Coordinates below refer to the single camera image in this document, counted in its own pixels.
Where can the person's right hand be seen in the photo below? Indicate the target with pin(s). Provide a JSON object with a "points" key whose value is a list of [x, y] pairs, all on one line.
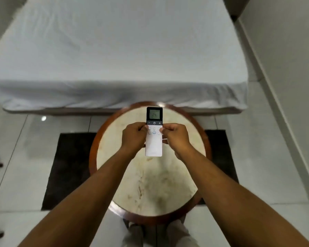
{"points": [[177, 137]]}

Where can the person's left hand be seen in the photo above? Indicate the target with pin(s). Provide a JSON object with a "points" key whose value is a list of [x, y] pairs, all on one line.
{"points": [[132, 137]]}

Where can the person's right thumb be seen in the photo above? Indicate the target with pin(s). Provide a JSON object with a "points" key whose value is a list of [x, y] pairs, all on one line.
{"points": [[164, 129]]}

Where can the person's left thumb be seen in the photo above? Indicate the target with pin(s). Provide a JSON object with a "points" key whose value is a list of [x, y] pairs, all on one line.
{"points": [[144, 127]]}

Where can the white air conditioner remote control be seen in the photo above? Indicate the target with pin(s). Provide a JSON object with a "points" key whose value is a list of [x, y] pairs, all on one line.
{"points": [[154, 126]]}

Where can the person's left forearm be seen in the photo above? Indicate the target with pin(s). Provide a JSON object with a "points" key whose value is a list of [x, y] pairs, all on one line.
{"points": [[85, 200]]}

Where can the person's right forearm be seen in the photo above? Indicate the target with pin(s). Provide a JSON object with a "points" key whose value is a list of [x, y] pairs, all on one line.
{"points": [[237, 200]]}

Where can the round wooden side table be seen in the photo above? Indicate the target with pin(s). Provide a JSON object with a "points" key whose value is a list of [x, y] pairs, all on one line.
{"points": [[150, 182]]}

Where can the bed with white sheet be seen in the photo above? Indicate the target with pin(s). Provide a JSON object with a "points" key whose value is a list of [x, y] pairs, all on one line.
{"points": [[118, 53]]}

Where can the dark floor mat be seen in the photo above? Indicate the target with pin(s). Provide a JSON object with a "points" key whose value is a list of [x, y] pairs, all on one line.
{"points": [[67, 169]]}

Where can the person's white trousers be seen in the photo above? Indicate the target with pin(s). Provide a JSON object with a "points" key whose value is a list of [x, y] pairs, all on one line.
{"points": [[157, 235]]}

